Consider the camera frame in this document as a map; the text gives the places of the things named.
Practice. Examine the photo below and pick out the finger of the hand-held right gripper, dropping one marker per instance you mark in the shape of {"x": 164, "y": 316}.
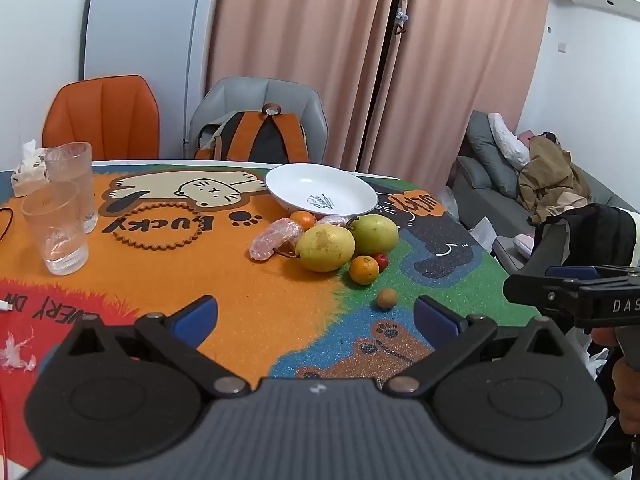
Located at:
{"x": 570, "y": 273}
{"x": 542, "y": 292}

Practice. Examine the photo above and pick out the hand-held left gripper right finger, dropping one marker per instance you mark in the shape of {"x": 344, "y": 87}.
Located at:
{"x": 434, "y": 319}

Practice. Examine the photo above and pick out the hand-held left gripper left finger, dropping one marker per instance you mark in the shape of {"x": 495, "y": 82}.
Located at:
{"x": 196, "y": 319}

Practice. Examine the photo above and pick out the small brown kiwi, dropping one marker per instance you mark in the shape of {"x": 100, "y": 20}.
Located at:
{"x": 386, "y": 299}

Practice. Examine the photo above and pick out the red cherry tomato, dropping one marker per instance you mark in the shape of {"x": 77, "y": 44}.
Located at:
{"x": 382, "y": 261}

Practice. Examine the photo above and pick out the small orange tangerine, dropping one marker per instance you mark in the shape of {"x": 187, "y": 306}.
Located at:
{"x": 302, "y": 219}
{"x": 363, "y": 270}

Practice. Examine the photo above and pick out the yellow-green pear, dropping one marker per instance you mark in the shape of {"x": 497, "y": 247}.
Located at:
{"x": 325, "y": 249}
{"x": 376, "y": 234}

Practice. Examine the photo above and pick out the pink pomelo segment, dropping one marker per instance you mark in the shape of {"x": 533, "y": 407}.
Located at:
{"x": 332, "y": 220}
{"x": 272, "y": 240}

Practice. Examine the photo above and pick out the white ceramic plate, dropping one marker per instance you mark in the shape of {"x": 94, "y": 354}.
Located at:
{"x": 320, "y": 187}

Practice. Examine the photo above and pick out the person's right hand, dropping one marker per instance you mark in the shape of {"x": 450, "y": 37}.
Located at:
{"x": 629, "y": 400}

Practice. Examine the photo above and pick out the black fabric bag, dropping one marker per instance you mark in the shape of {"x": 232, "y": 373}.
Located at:
{"x": 590, "y": 235}

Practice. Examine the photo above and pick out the pink slipper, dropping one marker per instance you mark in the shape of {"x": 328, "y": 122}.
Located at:
{"x": 525, "y": 244}

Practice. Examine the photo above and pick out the colourful cartoon cat mat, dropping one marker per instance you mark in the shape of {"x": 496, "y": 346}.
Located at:
{"x": 250, "y": 300}

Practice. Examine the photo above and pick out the white plastic bag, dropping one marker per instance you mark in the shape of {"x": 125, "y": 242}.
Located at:
{"x": 480, "y": 232}

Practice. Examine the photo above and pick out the brown jacket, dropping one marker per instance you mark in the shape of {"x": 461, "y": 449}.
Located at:
{"x": 550, "y": 180}

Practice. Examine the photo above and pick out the grey sofa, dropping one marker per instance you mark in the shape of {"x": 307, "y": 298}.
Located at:
{"x": 490, "y": 205}

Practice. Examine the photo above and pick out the grey pillow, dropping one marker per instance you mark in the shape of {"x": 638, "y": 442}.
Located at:
{"x": 492, "y": 152}

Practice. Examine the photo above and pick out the white pillow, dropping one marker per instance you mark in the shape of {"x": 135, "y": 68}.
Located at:
{"x": 507, "y": 137}

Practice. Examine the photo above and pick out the clear ribbed glass cup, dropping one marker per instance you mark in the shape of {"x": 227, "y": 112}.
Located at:
{"x": 55, "y": 232}
{"x": 72, "y": 180}

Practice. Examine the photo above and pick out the crumpled clear plastic wrap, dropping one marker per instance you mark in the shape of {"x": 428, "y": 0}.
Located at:
{"x": 15, "y": 355}

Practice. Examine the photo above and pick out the orange and black backpack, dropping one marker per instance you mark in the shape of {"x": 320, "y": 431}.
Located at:
{"x": 255, "y": 137}

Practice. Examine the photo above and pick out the printed tissue pack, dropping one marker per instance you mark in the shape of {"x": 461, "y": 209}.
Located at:
{"x": 27, "y": 172}

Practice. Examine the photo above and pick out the orange leather chair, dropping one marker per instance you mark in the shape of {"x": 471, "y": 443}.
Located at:
{"x": 100, "y": 115}

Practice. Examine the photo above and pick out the pink curtain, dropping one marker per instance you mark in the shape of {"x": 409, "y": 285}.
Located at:
{"x": 460, "y": 60}
{"x": 300, "y": 25}

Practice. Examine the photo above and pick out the grey leather chair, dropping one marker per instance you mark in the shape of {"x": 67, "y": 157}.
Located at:
{"x": 295, "y": 97}

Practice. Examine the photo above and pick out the white refrigerator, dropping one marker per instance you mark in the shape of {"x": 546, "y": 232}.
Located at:
{"x": 150, "y": 25}

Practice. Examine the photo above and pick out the curtain tieback ornament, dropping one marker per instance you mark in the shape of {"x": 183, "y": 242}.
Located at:
{"x": 401, "y": 12}

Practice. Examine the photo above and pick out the white wall switch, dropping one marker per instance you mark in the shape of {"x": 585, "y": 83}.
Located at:
{"x": 563, "y": 46}

